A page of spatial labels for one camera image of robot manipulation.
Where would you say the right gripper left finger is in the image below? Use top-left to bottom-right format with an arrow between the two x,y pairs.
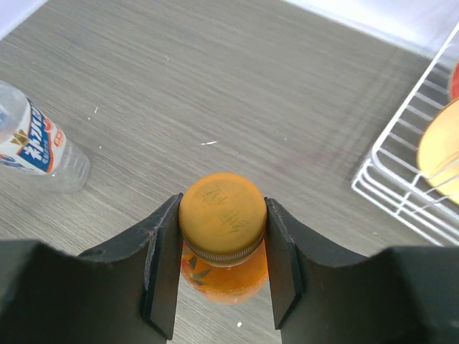
1,194 -> 182,343

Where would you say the red and teal plate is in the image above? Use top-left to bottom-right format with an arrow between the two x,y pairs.
448,62 -> 459,101

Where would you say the clear plastic water bottle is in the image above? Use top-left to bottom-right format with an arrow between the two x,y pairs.
1,81 -> 90,192

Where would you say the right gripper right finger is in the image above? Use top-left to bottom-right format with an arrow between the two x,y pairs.
265,199 -> 458,343

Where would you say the orange juice bottle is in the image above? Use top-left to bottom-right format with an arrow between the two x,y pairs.
181,244 -> 268,305

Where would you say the orange bottle cap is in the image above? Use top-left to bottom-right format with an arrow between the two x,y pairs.
179,172 -> 268,267

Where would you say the cream floral plate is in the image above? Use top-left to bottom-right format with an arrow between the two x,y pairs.
417,100 -> 458,204

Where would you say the white wire dish rack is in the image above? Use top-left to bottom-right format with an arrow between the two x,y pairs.
351,27 -> 458,246

